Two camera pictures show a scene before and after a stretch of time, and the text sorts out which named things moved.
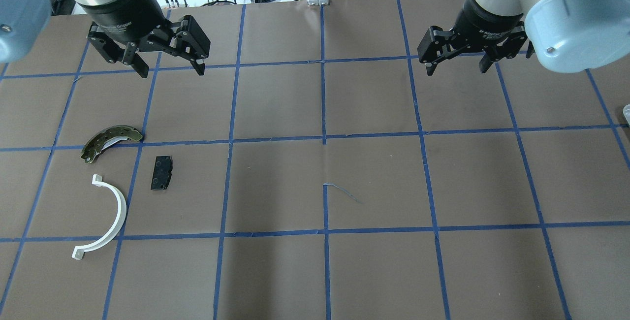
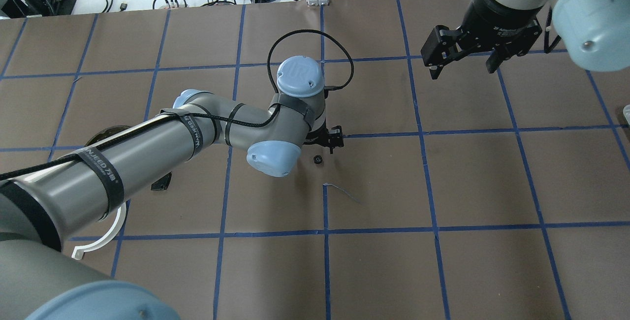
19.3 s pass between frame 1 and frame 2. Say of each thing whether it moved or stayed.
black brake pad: stayed
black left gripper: moved
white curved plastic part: stayed
